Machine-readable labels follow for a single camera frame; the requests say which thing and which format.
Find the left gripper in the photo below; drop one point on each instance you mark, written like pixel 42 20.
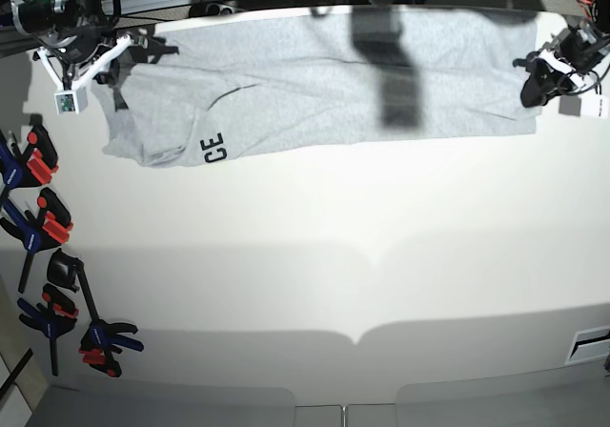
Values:
pixel 559 71

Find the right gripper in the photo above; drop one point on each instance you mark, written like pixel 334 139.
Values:
pixel 84 53

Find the grey T-shirt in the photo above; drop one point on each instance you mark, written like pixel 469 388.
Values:
pixel 232 90

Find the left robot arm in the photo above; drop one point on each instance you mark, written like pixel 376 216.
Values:
pixel 595 14

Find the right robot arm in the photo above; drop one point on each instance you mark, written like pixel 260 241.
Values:
pixel 28 16

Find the white power strip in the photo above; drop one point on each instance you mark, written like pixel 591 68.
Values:
pixel 210 9

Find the top blue red bar clamp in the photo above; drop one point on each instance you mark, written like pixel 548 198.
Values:
pixel 29 168

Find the blue red bar clamp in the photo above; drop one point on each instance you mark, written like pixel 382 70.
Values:
pixel 47 230
pixel 29 168

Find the lower left blue bar clamp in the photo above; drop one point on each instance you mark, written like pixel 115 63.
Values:
pixel 54 319

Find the white label holder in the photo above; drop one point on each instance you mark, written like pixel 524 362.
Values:
pixel 589 345

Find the long black bar clamp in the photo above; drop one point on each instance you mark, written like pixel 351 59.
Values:
pixel 102 340

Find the black strip on wood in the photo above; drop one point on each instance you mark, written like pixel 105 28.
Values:
pixel 15 373

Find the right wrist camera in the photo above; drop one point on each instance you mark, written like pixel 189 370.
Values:
pixel 72 101

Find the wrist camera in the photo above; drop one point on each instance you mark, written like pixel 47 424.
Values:
pixel 587 105
pixel 72 101

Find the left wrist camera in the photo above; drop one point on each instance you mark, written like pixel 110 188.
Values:
pixel 587 105

